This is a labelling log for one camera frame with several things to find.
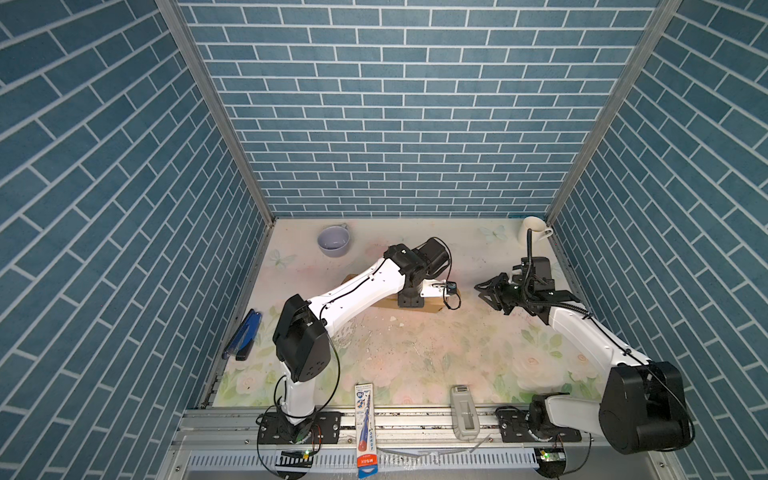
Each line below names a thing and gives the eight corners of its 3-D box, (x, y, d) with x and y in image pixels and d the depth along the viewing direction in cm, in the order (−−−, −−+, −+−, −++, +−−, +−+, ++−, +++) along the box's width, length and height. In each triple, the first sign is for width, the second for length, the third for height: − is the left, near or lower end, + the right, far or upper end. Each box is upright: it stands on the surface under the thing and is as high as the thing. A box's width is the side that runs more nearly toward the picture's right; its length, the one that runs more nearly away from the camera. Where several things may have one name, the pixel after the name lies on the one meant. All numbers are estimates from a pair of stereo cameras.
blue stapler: (229, 359, 87) (222, 354, 84) (254, 315, 96) (249, 308, 93) (245, 363, 86) (239, 358, 83) (270, 318, 96) (265, 312, 92)
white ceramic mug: (520, 246, 113) (527, 232, 106) (514, 231, 118) (521, 216, 112) (543, 246, 113) (552, 232, 107) (537, 231, 118) (545, 216, 112)
